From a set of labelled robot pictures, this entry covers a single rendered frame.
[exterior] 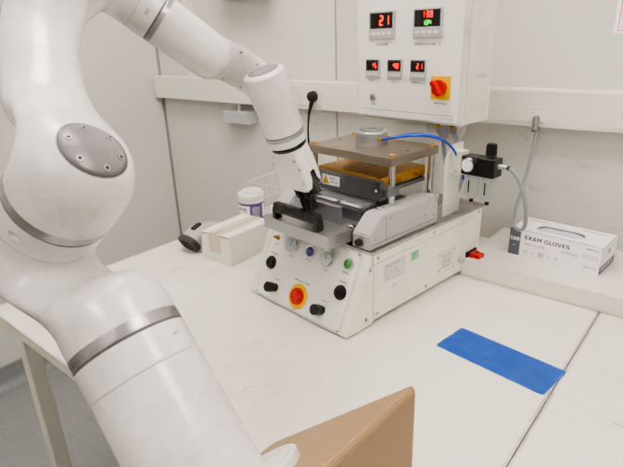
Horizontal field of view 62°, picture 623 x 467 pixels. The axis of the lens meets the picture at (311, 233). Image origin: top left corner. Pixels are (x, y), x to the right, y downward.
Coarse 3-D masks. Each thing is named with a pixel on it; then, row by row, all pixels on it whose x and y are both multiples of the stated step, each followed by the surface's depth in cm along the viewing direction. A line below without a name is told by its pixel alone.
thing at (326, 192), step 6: (324, 192) 128; (330, 192) 128; (336, 192) 127; (342, 192) 127; (336, 198) 122; (342, 198) 122; (348, 198) 122; (354, 198) 122; (360, 198) 122; (366, 198) 122; (360, 204) 118
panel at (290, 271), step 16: (272, 240) 132; (272, 256) 131; (288, 256) 127; (304, 256) 123; (336, 256) 117; (352, 256) 114; (272, 272) 130; (288, 272) 126; (304, 272) 123; (320, 272) 119; (336, 272) 116; (352, 272) 113; (256, 288) 133; (288, 288) 125; (304, 288) 122; (320, 288) 118; (352, 288) 112; (288, 304) 125; (304, 304) 121; (320, 304) 118; (336, 304) 115; (320, 320) 117; (336, 320) 114
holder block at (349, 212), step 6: (318, 198) 126; (396, 198) 124; (336, 204) 121; (378, 204) 120; (384, 204) 121; (342, 210) 120; (348, 210) 118; (354, 210) 117; (360, 210) 116; (366, 210) 117; (342, 216) 120; (348, 216) 119; (354, 216) 117; (360, 216) 116
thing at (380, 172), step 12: (324, 168) 130; (336, 168) 128; (348, 168) 127; (360, 168) 127; (372, 168) 126; (384, 168) 126; (396, 168) 126; (408, 168) 125; (420, 168) 127; (384, 180) 118; (396, 180) 121; (408, 180) 125; (420, 180) 128
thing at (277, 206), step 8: (280, 208) 118; (288, 208) 116; (296, 208) 115; (304, 208) 114; (280, 216) 121; (288, 216) 117; (296, 216) 115; (304, 216) 113; (312, 216) 111; (320, 216) 111; (320, 224) 111
